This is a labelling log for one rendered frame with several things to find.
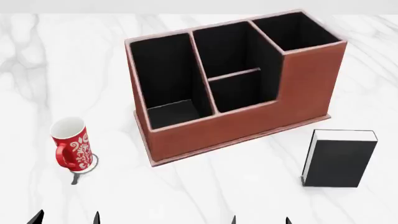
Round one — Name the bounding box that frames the black hardcover book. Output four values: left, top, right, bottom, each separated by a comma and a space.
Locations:
300, 129, 379, 189

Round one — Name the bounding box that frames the brown leather desk caddy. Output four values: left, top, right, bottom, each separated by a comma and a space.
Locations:
124, 8, 348, 168

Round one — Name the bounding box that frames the red white patterned mug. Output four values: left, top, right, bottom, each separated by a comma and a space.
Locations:
50, 116, 94, 172

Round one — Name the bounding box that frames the grey round coaster with handle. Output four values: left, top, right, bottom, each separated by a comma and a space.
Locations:
68, 153, 100, 185

